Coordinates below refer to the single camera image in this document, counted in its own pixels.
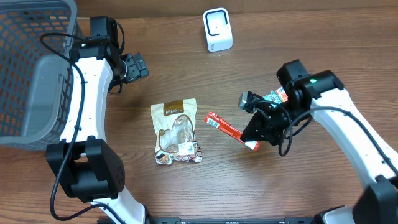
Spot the red candy bar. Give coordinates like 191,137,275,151
205,111,261,152

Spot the grey plastic basket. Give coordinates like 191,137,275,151
1,0,83,151

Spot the white barcode scanner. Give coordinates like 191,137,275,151
203,7,233,52

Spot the teal wet wipes pack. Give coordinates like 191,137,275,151
264,91,282,104

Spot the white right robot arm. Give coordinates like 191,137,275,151
238,60,397,224

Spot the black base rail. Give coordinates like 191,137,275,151
146,217,315,224

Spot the white snack bag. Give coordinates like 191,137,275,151
151,98,203,165

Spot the orange tissue pack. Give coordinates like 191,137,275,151
275,87,289,103

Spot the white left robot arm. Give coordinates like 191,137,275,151
46,16,155,223

